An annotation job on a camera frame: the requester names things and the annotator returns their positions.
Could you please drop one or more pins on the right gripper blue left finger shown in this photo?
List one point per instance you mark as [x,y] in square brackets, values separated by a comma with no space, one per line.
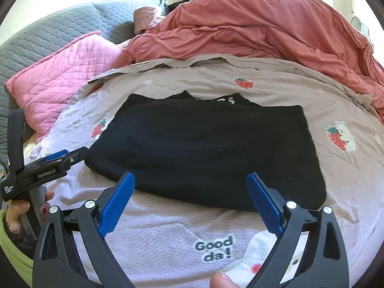
[57,262]

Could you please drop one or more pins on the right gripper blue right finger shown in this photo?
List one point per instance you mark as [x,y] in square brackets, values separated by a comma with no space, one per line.
[324,262]

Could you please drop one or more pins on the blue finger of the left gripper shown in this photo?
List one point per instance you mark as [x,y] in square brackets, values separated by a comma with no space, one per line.
[73,157]
[56,155]

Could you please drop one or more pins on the black long-sleeve sweatshirt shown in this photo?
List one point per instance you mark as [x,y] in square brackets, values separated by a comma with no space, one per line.
[201,151]

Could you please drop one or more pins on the person's left hand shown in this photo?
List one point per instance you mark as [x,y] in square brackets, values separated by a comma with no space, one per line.
[16,208]

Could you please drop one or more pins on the person's right hand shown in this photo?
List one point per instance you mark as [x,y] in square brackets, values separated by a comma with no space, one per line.
[221,280]

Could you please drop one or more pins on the green sleeve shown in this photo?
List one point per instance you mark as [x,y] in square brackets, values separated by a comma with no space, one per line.
[16,267]

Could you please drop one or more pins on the pink quilted pillow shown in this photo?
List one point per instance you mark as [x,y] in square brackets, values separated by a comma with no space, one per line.
[44,88]

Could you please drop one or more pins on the beige strawberry bear bedsheet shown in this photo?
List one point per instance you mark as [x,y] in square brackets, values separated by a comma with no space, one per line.
[164,243]

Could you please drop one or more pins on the grey quilted headboard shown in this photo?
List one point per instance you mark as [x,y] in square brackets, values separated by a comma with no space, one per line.
[39,39]

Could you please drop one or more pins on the dusty pink small pillow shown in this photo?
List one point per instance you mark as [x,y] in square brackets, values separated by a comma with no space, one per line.
[146,17]

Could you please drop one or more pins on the salmon red duvet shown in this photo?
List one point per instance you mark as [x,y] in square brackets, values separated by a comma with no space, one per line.
[309,32]

